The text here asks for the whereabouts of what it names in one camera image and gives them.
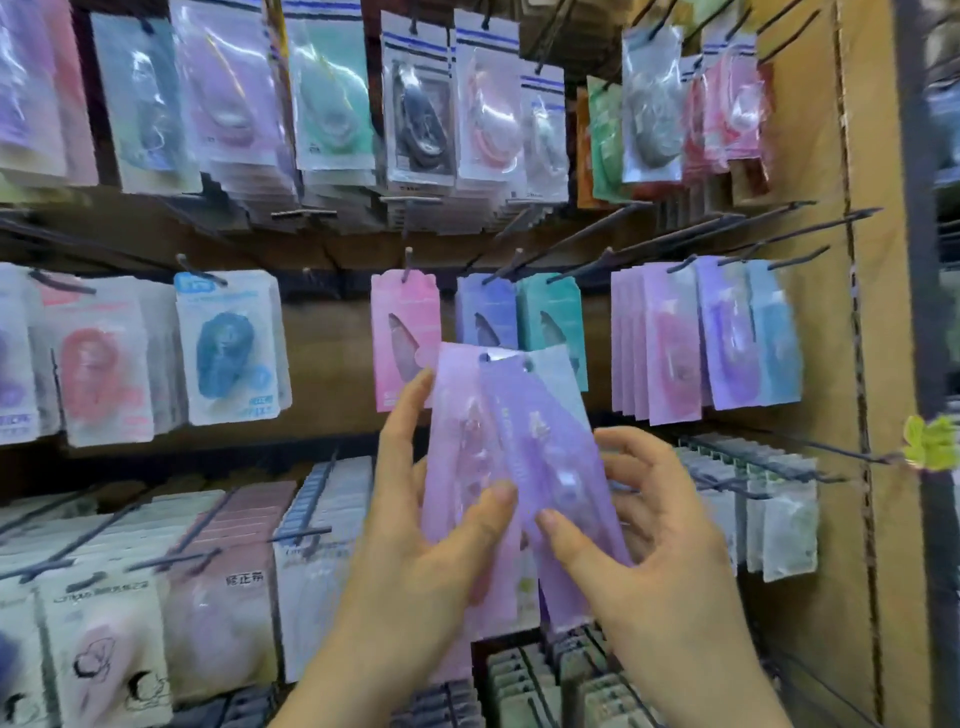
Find person's left hand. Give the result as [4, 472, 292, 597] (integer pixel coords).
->
[332, 367, 521, 678]

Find person's right hand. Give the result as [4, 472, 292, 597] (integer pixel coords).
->
[534, 426, 755, 678]

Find purple correction tape packet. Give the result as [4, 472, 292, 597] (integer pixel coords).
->
[478, 356, 635, 633]

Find pink lilac correction tape packet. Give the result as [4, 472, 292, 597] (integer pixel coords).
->
[420, 342, 528, 684]

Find light blue correction tape packet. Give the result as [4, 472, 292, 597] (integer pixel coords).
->
[523, 345, 595, 435]

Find person's left forearm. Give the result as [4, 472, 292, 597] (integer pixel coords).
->
[268, 633, 470, 728]

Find person's right forearm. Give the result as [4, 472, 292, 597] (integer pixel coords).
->
[600, 633, 795, 728]

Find stack of grey card packets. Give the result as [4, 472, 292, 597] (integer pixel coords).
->
[478, 621, 665, 728]

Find stack of white bluish packets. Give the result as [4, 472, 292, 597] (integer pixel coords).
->
[272, 454, 378, 685]

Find stack of dark card packets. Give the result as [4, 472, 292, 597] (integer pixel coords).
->
[388, 677, 486, 728]

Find pink hanging card packet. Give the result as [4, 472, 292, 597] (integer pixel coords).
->
[369, 268, 445, 415]

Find stack of clear white packets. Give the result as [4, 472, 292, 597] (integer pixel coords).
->
[673, 432, 822, 585]

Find blue hanging card packet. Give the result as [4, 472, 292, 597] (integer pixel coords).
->
[453, 272, 522, 355]

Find teal hanging card packet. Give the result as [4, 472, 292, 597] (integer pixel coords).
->
[514, 272, 591, 395]

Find row of pink lilac packets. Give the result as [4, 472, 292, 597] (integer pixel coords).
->
[609, 261, 708, 429]

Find purple hanging tape packet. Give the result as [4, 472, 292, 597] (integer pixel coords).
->
[692, 255, 765, 414]

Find stack of pale pink packets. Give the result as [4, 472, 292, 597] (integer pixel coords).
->
[159, 480, 300, 705]

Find long black display hook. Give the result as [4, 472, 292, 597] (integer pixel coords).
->
[738, 424, 905, 466]

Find light blue hanging tape packet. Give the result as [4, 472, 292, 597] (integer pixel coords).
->
[744, 258, 805, 408]

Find stack of white blue packets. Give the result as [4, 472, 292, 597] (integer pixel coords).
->
[172, 268, 295, 429]

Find row of black display hooks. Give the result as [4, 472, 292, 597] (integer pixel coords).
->
[459, 197, 885, 288]

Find yellow green tag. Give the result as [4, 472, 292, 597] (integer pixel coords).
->
[900, 414, 960, 474]

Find orange hanging packet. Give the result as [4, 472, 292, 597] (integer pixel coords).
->
[574, 86, 603, 211]

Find stack of grey white packets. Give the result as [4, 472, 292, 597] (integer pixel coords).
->
[519, 62, 573, 207]

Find stack of white cartoon packets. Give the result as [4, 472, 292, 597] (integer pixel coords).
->
[0, 487, 230, 728]

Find green hanging packets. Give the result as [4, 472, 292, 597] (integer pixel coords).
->
[585, 75, 633, 205]

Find stack of black item packets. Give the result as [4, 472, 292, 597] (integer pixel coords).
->
[377, 10, 460, 230]

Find stack of white red packets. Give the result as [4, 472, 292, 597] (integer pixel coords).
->
[30, 272, 187, 450]

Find stack of pink item packets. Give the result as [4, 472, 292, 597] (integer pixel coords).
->
[452, 9, 528, 222]

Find clear grey item packet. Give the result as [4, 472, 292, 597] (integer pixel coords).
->
[619, 24, 687, 186]

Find stack of green item packets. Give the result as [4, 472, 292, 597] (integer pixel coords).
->
[282, 0, 382, 215]

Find stack of pink red packets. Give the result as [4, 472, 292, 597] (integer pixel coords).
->
[681, 30, 775, 185]

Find dark metal rack pole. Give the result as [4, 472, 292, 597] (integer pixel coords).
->
[892, 0, 960, 728]

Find stack of white purple packets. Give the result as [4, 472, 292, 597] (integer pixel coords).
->
[0, 262, 63, 449]

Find stack of purple item packets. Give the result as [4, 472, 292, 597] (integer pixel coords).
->
[169, 0, 303, 222]

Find stack of dark teal packets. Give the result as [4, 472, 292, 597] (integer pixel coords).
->
[90, 11, 205, 198]

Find stack of lilac pink packets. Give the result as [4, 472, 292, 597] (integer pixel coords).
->
[0, 0, 100, 190]

